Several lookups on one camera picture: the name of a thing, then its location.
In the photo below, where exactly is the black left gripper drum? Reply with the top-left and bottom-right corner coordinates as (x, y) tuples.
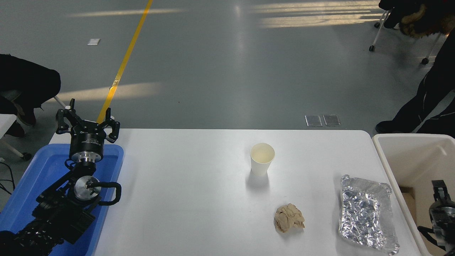
(69, 121), (107, 155)

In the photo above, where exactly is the white wheeled stand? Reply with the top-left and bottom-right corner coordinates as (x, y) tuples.
(0, 114), (32, 161)

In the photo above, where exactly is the blue plastic tray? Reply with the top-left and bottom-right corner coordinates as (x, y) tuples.
(0, 143), (124, 256)

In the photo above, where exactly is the black floor cable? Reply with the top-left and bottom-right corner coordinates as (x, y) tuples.
(0, 162), (16, 195)

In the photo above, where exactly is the crumpled tan paper ball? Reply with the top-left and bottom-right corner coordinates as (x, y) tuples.
(274, 203), (305, 233)

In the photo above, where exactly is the person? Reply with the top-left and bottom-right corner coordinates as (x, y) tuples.
(375, 34), (455, 138)
(0, 53), (61, 138)

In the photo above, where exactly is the crumpled silver foil tray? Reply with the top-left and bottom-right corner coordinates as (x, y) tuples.
(338, 174), (400, 256)

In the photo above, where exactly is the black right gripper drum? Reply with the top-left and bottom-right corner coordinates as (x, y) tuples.
(429, 201), (455, 228)

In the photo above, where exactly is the white wheeled chair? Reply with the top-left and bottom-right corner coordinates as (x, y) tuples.
(369, 9), (443, 65)

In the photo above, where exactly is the white paper cup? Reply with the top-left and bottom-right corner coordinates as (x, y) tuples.
(250, 143), (275, 177)

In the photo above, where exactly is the dark fur-trimmed coat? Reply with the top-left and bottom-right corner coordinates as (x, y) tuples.
(378, 0), (455, 38)

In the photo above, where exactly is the large pale plastic bin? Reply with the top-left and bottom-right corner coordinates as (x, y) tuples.
(372, 133), (455, 256)

